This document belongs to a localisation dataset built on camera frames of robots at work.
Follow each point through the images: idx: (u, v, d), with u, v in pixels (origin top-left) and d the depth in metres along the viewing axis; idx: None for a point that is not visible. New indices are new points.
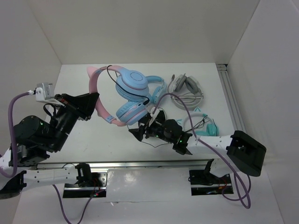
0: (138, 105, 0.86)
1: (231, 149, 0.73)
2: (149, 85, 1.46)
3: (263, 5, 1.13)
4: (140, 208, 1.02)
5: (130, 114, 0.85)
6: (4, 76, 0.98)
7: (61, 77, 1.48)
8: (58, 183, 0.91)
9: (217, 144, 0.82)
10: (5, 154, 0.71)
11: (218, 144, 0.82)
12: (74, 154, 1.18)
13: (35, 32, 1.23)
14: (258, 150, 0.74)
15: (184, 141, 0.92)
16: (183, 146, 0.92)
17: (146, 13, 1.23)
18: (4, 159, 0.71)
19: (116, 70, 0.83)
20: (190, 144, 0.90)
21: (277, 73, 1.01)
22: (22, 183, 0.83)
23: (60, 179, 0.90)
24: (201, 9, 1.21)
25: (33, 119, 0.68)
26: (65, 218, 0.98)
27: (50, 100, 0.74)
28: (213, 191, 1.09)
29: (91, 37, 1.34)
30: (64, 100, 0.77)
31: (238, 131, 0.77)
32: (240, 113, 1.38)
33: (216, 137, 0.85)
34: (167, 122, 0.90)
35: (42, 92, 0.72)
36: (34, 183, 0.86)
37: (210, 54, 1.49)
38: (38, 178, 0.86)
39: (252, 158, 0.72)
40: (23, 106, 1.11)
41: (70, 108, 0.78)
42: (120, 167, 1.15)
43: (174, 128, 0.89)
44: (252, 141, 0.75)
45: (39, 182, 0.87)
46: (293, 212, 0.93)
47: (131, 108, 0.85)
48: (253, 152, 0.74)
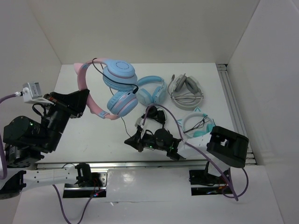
0: (127, 94, 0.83)
1: (210, 143, 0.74)
2: (149, 85, 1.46)
3: (263, 5, 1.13)
4: (140, 209, 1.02)
5: (120, 103, 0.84)
6: (4, 76, 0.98)
7: (61, 77, 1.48)
8: (58, 183, 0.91)
9: (199, 143, 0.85)
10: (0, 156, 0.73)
11: (202, 143, 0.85)
12: (74, 154, 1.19)
13: (35, 32, 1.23)
14: (238, 140, 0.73)
15: (175, 147, 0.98)
16: (175, 152, 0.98)
17: (146, 13, 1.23)
18: None
19: (102, 62, 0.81)
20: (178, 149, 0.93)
21: (277, 73, 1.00)
22: (22, 183, 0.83)
23: (60, 179, 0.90)
24: (201, 9, 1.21)
25: (22, 119, 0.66)
26: (65, 218, 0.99)
27: (38, 99, 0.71)
28: (213, 191, 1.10)
29: (91, 37, 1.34)
30: (53, 99, 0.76)
31: (217, 126, 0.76)
32: (240, 113, 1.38)
33: (198, 136, 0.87)
34: (158, 132, 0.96)
35: (28, 91, 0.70)
36: (34, 183, 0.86)
37: (210, 54, 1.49)
38: (37, 178, 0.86)
39: (233, 150, 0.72)
40: (23, 106, 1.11)
41: (60, 106, 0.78)
42: (117, 167, 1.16)
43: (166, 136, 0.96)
44: (231, 134, 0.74)
45: (39, 182, 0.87)
46: (293, 213, 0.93)
47: (120, 97, 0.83)
48: (235, 145, 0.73)
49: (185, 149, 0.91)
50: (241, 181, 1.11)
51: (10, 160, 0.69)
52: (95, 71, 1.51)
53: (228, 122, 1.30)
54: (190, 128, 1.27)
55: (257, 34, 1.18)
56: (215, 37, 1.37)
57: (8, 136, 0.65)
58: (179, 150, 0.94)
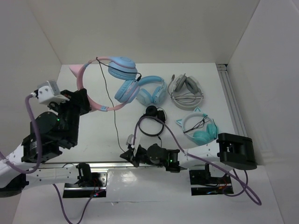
0: (134, 82, 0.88)
1: (221, 153, 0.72)
2: (149, 85, 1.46)
3: (263, 6, 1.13)
4: (141, 208, 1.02)
5: (129, 91, 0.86)
6: (4, 75, 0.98)
7: (61, 77, 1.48)
8: (58, 181, 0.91)
9: (207, 154, 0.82)
10: (16, 150, 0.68)
11: (209, 154, 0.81)
12: (74, 154, 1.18)
13: (35, 32, 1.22)
14: (245, 143, 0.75)
15: (174, 159, 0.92)
16: (176, 164, 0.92)
17: (146, 13, 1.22)
18: (16, 156, 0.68)
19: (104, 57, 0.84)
20: (181, 161, 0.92)
21: (277, 73, 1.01)
22: (24, 181, 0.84)
23: (62, 178, 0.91)
24: (201, 10, 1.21)
25: (51, 113, 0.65)
26: (66, 218, 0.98)
27: (58, 96, 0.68)
28: (213, 191, 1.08)
29: (91, 37, 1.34)
30: (67, 95, 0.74)
31: (221, 133, 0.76)
32: (240, 113, 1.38)
33: (204, 146, 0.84)
34: (149, 151, 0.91)
35: (49, 88, 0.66)
36: (36, 181, 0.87)
37: (210, 54, 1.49)
38: (39, 176, 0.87)
39: (244, 155, 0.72)
40: (23, 106, 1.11)
41: (74, 102, 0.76)
42: (119, 167, 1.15)
43: (158, 152, 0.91)
44: (237, 138, 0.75)
45: (41, 181, 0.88)
46: (293, 213, 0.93)
47: (129, 85, 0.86)
48: (243, 149, 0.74)
49: (188, 160, 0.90)
50: (241, 181, 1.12)
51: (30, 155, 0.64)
52: (95, 71, 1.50)
53: (228, 122, 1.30)
54: (190, 128, 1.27)
55: (256, 34, 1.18)
56: (215, 37, 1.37)
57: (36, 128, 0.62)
58: (180, 164, 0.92)
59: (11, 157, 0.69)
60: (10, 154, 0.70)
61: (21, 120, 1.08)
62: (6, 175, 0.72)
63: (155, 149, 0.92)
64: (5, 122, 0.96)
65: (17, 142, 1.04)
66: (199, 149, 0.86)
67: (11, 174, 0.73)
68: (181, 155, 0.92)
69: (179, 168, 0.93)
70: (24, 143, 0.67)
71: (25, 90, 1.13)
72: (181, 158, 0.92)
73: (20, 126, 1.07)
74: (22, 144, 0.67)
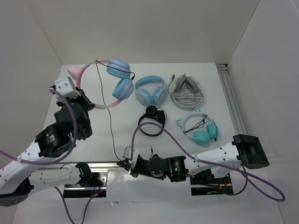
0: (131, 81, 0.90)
1: (242, 156, 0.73)
2: (149, 85, 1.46)
3: (263, 5, 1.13)
4: (141, 208, 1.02)
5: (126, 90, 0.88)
6: (4, 76, 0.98)
7: (61, 77, 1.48)
8: (62, 183, 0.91)
9: (224, 157, 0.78)
10: (29, 147, 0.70)
11: (225, 157, 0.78)
12: (74, 154, 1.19)
13: (35, 32, 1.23)
14: (256, 143, 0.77)
15: (179, 168, 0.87)
16: (184, 172, 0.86)
17: (146, 13, 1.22)
18: (30, 153, 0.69)
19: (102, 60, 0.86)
20: (191, 169, 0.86)
21: (278, 73, 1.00)
22: (30, 185, 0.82)
23: (65, 179, 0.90)
24: (201, 10, 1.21)
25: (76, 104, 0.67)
26: (69, 219, 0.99)
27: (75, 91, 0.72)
28: (213, 191, 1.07)
29: (91, 37, 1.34)
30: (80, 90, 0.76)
31: (236, 136, 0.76)
32: (240, 113, 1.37)
33: (218, 150, 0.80)
34: (150, 165, 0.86)
35: (69, 82, 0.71)
36: (41, 184, 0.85)
37: (210, 54, 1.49)
38: (43, 178, 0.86)
39: (259, 155, 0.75)
40: (23, 106, 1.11)
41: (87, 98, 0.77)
42: (119, 167, 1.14)
43: (159, 165, 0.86)
44: (249, 139, 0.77)
45: (46, 183, 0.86)
46: (293, 213, 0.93)
47: (126, 84, 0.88)
48: (254, 149, 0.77)
49: (200, 167, 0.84)
50: (241, 181, 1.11)
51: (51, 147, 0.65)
52: (94, 71, 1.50)
53: (228, 122, 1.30)
54: (190, 128, 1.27)
55: (256, 34, 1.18)
56: (214, 37, 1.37)
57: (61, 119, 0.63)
58: (189, 171, 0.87)
59: (25, 154, 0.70)
60: (23, 153, 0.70)
61: (21, 120, 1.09)
62: (20, 175, 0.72)
63: (155, 162, 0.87)
64: (5, 122, 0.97)
65: (16, 142, 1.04)
66: (212, 154, 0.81)
67: (25, 173, 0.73)
68: (190, 163, 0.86)
69: (184, 177, 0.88)
70: (39, 140, 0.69)
71: (25, 89, 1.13)
72: (189, 165, 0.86)
73: (20, 126, 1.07)
74: (37, 141, 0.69)
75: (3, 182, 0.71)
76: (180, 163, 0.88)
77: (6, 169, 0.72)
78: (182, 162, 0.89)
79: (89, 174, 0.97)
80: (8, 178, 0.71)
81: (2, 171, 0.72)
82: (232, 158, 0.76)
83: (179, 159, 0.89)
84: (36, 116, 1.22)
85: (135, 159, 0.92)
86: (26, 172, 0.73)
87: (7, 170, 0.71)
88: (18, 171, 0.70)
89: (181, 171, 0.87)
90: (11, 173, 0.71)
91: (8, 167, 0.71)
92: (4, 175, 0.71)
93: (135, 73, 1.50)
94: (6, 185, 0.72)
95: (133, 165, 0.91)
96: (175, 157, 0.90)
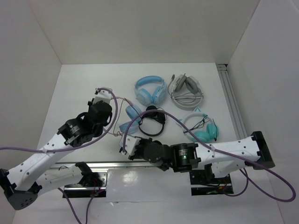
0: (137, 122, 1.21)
1: (262, 152, 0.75)
2: (149, 85, 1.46)
3: (263, 5, 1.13)
4: (140, 208, 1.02)
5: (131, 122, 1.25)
6: (4, 76, 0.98)
7: (61, 78, 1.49)
8: (65, 182, 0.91)
9: (242, 151, 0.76)
10: (53, 139, 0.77)
11: (245, 151, 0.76)
12: (74, 154, 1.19)
13: (35, 32, 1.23)
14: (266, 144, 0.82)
15: (187, 156, 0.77)
16: (194, 160, 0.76)
17: (146, 13, 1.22)
18: (54, 144, 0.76)
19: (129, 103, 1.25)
20: (204, 158, 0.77)
21: (277, 73, 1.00)
22: (38, 185, 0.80)
23: (68, 178, 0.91)
24: (201, 10, 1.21)
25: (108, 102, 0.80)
26: (76, 218, 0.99)
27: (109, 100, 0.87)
28: (213, 191, 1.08)
29: (91, 37, 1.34)
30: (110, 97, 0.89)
31: (257, 132, 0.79)
32: (240, 113, 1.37)
33: (237, 143, 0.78)
34: (148, 153, 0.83)
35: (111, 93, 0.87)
36: (47, 184, 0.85)
37: (210, 54, 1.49)
38: (48, 178, 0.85)
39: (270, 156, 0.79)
40: (23, 106, 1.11)
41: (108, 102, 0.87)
42: (119, 167, 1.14)
43: (157, 153, 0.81)
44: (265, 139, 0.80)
45: (52, 183, 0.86)
46: (293, 213, 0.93)
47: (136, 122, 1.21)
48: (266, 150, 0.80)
49: (215, 158, 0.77)
50: (241, 181, 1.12)
51: (78, 134, 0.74)
52: (95, 71, 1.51)
53: (228, 122, 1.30)
54: (190, 128, 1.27)
55: (256, 34, 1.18)
56: (214, 37, 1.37)
57: (96, 110, 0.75)
58: (202, 161, 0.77)
59: (48, 146, 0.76)
60: (46, 145, 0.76)
61: (21, 120, 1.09)
62: (42, 167, 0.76)
63: (153, 150, 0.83)
64: (5, 122, 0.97)
65: (17, 142, 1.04)
66: (230, 146, 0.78)
67: (46, 166, 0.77)
68: (204, 151, 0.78)
69: (190, 167, 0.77)
70: (62, 131, 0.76)
71: (25, 90, 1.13)
72: (202, 155, 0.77)
73: (20, 126, 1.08)
74: (60, 132, 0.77)
75: (25, 175, 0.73)
76: (186, 150, 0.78)
77: (28, 162, 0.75)
78: (188, 150, 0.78)
79: (87, 173, 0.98)
80: (31, 170, 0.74)
81: (23, 165, 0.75)
82: (252, 153, 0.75)
83: (184, 146, 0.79)
84: (36, 116, 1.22)
85: (130, 149, 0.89)
86: (47, 164, 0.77)
87: (30, 164, 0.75)
88: (41, 162, 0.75)
89: (186, 160, 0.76)
90: (34, 165, 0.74)
91: (30, 160, 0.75)
92: (27, 168, 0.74)
93: (135, 73, 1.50)
94: (27, 178, 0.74)
95: (129, 151, 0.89)
96: (181, 143, 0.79)
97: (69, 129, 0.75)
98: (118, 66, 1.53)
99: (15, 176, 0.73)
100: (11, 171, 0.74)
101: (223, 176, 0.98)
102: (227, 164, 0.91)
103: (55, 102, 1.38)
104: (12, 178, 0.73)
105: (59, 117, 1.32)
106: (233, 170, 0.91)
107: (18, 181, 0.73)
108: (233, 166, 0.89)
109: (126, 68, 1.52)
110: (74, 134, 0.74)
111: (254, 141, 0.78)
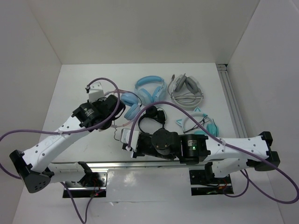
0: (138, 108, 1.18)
1: (271, 152, 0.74)
2: (148, 85, 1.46)
3: (263, 6, 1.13)
4: (141, 208, 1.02)
5: (135, 111, 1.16)
6: (5, 77, 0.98)
7: (61, 77, 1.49)
8: (71, 178, 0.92)
9: (252, 149, 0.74)
10: (67, 122, 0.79)
11: (254, 150, 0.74)
12: (73, 154, 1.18)
13: (35, 32, 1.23)
14: None
15: (197, 147, 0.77)
16: (203, 151, 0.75)
17: (146, 13, 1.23)
18: (70, 126, 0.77)
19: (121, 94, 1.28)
20: (214, 151, 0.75)
21: (277, 73, 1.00)
22: (50, 172, 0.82)
23: (73, 173, 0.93)
24: (201, 10, 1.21)
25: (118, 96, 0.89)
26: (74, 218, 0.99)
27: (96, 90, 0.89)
28: (213, 191, 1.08)
29: (91, 37, 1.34)
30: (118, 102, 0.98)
31: (266, 132, 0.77)
32: (240, 113, 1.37)
33: (246, 141, 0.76)
34: (155, 139, 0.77)
35: (100, 84, 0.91)
36: (57, 173, 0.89)
37: (210, 54, 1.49)
38: (58, 167, 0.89)
39: None
40: (23, 106, 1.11)
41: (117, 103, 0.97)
42: (119, 167, 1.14)
43: (165, 139, 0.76)
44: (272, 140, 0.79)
45: (62, 171, 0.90)
46: (293, 213, 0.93)
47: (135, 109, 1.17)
48: None
49: (224, 152, 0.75)
50: (241, 181, 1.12)
51: (92, 116, 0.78)
52: (95, 71, 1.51)
53: (228, 122, 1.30)
54: (190, 128, 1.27)
55: (256, 34, 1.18)
56: (214, 37, 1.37)
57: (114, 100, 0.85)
58: (211, 154, 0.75)
59: (63, 128, 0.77)
60: (60, 128, 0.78)
61: (21, 119, 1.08)
62: (56, 150, 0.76)
63: (161, 136, 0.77)
64: (5, 122, 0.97)
65: (16, 142, 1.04)
66: (239, 142, 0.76)
67: (60, 149, 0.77)
68: (213, 145, 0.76)
69: (197, 159, 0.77)
70: (76, 114, 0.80)
71: (25, 90, 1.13)
72: (212, 149, 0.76)
73: (20, 126, 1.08)
74: (74, 115, 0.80)
75: (41, 156, 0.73)
76: (195, 141, 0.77)
77: (43, 144, 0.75)
78: (197, 141, 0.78)
79: (85, 166, 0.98)
80: (46, 151, 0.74)
81: (39, 146, 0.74)
82: (260, 152, 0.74)
83: (194, 137, 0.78)
84: (36, 116, 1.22)
85: (134, 144, 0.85)
86: (61, 147, 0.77)
87: (45, 145, 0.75)
88: (56, 143, 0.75)
89: (194, 152, 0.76)
90: (50, 146, 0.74)
91: (46, 142, 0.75)
92: (42, 150, 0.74)
93: (135, 73, 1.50)
94: (43, 160, 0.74)
95: (134, 145, 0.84)
96: (188, 134, 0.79)
97: (84, 112, 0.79)
98: (118, 66, 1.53)
99: (31, 157, 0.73)
100: (26, 152, 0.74)
101: (224, 176, 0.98)
102: (228, 164, 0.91)
103: (55, 102, 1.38)
104: (28, 158, 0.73)
105: (59, 117, 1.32)
106: (235, 170, 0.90)
107: (34, 162, 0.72)
108: (234, 166, 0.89)
109: (126, 68, 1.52)
110: (88, 116, 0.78)
111: (264, 141, 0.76)
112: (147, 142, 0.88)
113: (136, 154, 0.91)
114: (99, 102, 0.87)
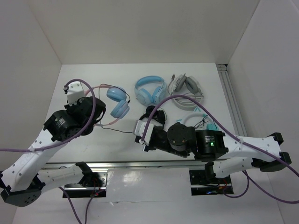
0: (124, 105, 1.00)
1: (283, 153, 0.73)
2: (149, 85, 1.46)
3: (263, 6, 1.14)
4: (140, 209, 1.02)
5: (122, 108, 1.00)
6: (4, 77, 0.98)
7: (60, 78, 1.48)
8: (65, 182, 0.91)
9: (266, 149, 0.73)
10: (39, 136, 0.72)
11: (268, 150, 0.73)
12: (73, 154, 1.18)
13: (35, 32, 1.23)
14: None
15: (216, 143, 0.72)
16: (222, 149, 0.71)
17: (146, 14, 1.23)
18: (42, 141, 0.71)
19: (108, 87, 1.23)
20: (231, 150, 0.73)
21: (277, 73, 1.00)
22: (41, 183, 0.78)
23: (69, 176, 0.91)
24: (201, 10, 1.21)
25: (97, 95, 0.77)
26: (76, 218, 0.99)
27: (73, 93, 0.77)
28: (213, 191, 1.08)
29: (91, 37, 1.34)
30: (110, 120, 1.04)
31: (278, 133, 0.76)
32: (240, 113, 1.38)
33: (260, 140, 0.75)
34: (172, 133, 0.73)
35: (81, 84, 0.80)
36: (50, 181, 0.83)
37: (210, 54, 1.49)
38: (51, 176, 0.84)
39: None
40: (23, 106, 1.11)
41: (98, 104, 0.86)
42: (119, 167, 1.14)
43: (182, 134, 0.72)
44: None
45: (55, 179, 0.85)
46: (293, 213, 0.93)
47: (120, 107, 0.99)
48: None
49: (241, 150, 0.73)
50: (241, 181, 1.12)
51: (65, 126, 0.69)
52: (94, 71, 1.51)
53: (229, 122, 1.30)
54: None
55: (256, 34, 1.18)
56: (214, 37, 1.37)
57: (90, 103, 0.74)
58: (229, 151, 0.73)
59: (36, 143, 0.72)
60: (33, 144, 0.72)
61: (21, 120, 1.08)
62: (36, 166, 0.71)
63: (178, 130, 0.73)
64: (5, 123, 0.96)
65: (16, 143, 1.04)
66: (255, 141, 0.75)
67: (39, 164, 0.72)
68: (230, 142, 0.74)
69: (213, 156, 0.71)
70: (48, 126, 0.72)
71: (25, 90, 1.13)
72: (230, 146, 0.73)
73: (20, 126, 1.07)
74: (46, 128, 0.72)
75: (17, 176, 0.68)
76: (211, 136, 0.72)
77: (18, 163, 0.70)
78: (215, 137, 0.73)
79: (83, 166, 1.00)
80: (23, 171, 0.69)
81: (15, 166, 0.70)
82: (274, 152, 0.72)
83: (210, 133, 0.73)
84: (36, 117, 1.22)
85: (147, 137, 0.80)
86: (39, 163, 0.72)
87: (21, 164, 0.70)
88: (32, 161, 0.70)
89: (211, 148, 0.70)
90: (25, 165, 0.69)
91: (21, 160, 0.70)
92: (18, 169, 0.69)
93: (135, 73, 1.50)
94: (22, 179, 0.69)
95: (148, 140, 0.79)
96: (204, 130, 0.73)
97: (55, 122, 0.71)
98: (118, 66, 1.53)
99: (9, 178, 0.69)
100: (5, 174, 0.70)
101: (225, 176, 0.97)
102: (232, 164, 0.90)
103: (55, 103, 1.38)
104: (7, 179, 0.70)
105: None
106: (237, 170, 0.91)
107: (12, 183, 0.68)
108: (239, 166, 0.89)
109: (126, 68, 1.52)
110: (60, 127, 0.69)
111: (276, 141, 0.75)
112: (160, 136, 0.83)
113: (148, 147, 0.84)
114: (74, 108, 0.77)
